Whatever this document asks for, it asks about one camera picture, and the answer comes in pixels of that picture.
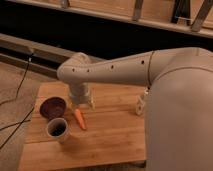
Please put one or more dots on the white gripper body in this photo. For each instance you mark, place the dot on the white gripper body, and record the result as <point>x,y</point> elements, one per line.
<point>80,93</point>

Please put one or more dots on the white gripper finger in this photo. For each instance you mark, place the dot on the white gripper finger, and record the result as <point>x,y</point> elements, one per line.
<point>91,104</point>
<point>74,107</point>

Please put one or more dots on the dark purple ceramic bowl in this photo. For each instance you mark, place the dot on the dark purple ceramic bowl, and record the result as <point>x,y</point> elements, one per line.
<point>53,107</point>

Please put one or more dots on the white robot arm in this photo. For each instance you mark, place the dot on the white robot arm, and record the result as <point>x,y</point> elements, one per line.
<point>179,105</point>

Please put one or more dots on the orange carrot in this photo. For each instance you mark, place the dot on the orange carrot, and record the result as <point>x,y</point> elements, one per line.
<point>80,119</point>

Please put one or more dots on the white cup with dark inside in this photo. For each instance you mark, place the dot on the white cup with dark inside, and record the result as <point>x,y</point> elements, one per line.
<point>58,129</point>

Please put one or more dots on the wooden cutting board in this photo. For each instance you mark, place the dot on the wooden cutting board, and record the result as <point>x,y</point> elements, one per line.
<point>114,134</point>

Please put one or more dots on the wooden shelf rail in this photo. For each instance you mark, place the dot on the wooden shelf rail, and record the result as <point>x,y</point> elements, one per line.
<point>154,13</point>

